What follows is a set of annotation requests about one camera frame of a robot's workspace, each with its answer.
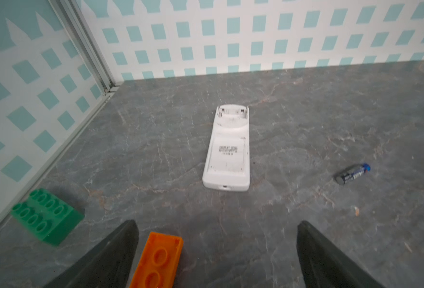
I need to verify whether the orange toy block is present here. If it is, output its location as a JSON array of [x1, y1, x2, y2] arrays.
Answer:
[[130, 232, 184, 288]]

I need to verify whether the green toy brick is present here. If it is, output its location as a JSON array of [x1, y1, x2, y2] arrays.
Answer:
[[11, 188, 84, 247]]

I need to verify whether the white remote control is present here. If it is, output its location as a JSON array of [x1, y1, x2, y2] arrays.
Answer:
[[202, 104, 250, 192]]

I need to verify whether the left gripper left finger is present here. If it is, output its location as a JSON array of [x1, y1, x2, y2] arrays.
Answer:
[[45, 220, 139, 288]]

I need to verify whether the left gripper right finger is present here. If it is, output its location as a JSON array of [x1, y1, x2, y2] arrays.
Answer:
[[297, 221, 383, 288]]

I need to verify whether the black and blue battery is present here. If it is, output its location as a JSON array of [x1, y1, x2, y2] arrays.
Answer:
[[334, 163, 371, 185]]

